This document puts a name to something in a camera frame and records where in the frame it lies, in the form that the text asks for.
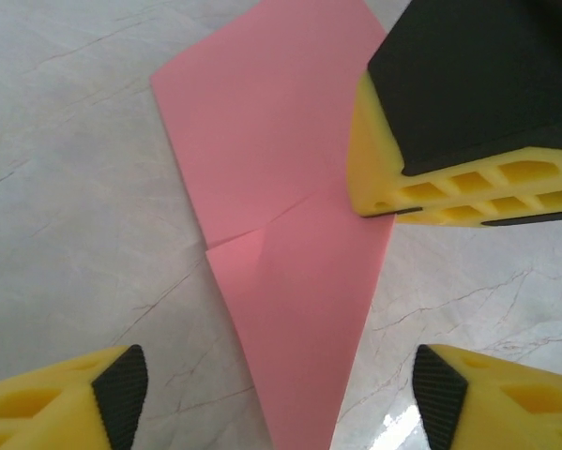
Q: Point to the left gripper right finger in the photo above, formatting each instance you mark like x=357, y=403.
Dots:
x=510, y=408

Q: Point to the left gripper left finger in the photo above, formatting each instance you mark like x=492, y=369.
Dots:
x=50, y=412

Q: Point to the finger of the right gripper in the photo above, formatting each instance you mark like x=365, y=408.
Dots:
x=473, y=94

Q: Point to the pink square paper sheet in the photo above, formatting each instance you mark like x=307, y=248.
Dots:
x=271, y=140

